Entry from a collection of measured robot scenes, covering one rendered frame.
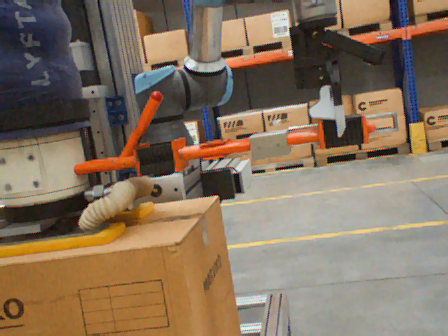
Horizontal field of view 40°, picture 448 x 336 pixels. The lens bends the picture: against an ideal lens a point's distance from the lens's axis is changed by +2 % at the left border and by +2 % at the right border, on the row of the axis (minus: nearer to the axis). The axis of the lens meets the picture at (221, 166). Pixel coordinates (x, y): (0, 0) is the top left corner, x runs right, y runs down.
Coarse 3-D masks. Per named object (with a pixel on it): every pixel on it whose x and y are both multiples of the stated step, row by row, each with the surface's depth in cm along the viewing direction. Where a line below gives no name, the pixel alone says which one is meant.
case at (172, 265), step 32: (128, 224) 123; (160, 224) 118; (192, 224) 113; (32, 256) 109; (64, 256) 105; (96, 256) 104; (128, 256) 103; (160, 256) 102; (192, 256) 108; (224, 256) 137; (0, 288) 108; (32, 288) 107; (64, 288) 106; (96, 288) 105; (128, 288) 104; (160, 288) 103; (192, 288) 105; (224, 288) 132; (0, 320) 108; (32, 320) 108; (64, 320) 107; (96, 320) 106; (128, 320) 105; (160, 320) 104; (192, 320) 103; (224, 320) 127
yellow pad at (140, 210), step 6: (138, 204) 133; (144, 204) 134; (150, 204) 134; (126, 210) 128; (132, 210) 128; (138, 210) 127; (144, 210) 129; (150, 210) 133; (78, 216) 130; (114, 216) 127; (120, 216) 127; (126, 216) 127; (132, 216) 126; (138, 216) 126; (144, 216) 129; (72, 222) 129; (78, 222) 129; (114, 222) 127
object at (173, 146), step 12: (144, 144) 120; (156, 144) 123; (168, 144) 113; (180, 144) 117; (144, 156) 114; (156, 156) 115; (168, 156) 114; (144, 168) 115; (156, 168) 114; (168, 168) 114; (180, 168) 115
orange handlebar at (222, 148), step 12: (288, 132) 115; (300, 132) 111; (312, 132) 110; (372, 132) 109; (204, 144) 114; (216, 144) 114; (228, 144) 113; (240, 144) 113; (288, 144) 111; (132, 156) 117; (180, 156) 115; (192, 156) 115; (204, 156) 115; (216, 156) 114; (84, 168) 119; (96, 168) 118; (108, 168) 118; (120, 168) 118
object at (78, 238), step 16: (64, 224) 113; (112, 224) 116; (0, 240) 116; (16, 240) 113; (32, 240) 112; (48, 240) 111; (64, 240) 109; (80, 240) 108; (96, 240) 108; (112, 240) 110; (0, 256) 112
